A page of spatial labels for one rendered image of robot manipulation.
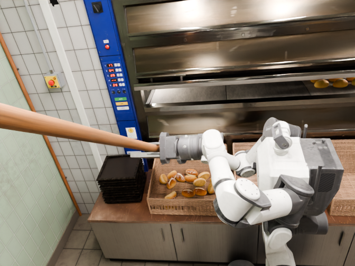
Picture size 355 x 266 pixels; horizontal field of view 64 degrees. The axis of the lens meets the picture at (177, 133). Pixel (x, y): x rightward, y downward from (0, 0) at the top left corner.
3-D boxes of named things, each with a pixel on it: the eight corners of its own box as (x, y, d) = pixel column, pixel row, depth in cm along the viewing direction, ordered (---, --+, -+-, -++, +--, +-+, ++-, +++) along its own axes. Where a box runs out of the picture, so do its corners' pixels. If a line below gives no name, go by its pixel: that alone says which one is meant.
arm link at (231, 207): (201, 172, 97) (211, 218, 81) (216, 151, 92) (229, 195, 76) (227, 181, 100) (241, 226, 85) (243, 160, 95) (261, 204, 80)
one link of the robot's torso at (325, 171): (316, 180, 142) (327, 120, 122) (334, 239, 114) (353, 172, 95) (254, 179, 148) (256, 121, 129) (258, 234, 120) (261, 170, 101)
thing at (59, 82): (53, 84, 209) (47, 72, 203) (65, 84, 207) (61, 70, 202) (47, 89, 203) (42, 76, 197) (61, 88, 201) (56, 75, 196)
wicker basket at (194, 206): (161, 170, 242) (156, 143, 227) (227, 170, 232) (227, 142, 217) (149, 215, 202) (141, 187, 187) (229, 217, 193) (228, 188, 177)
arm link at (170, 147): (157, 130, 106) (188, 129, 102) (165, 133, 115) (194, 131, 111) (157, 164, 104) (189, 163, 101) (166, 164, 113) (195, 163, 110)
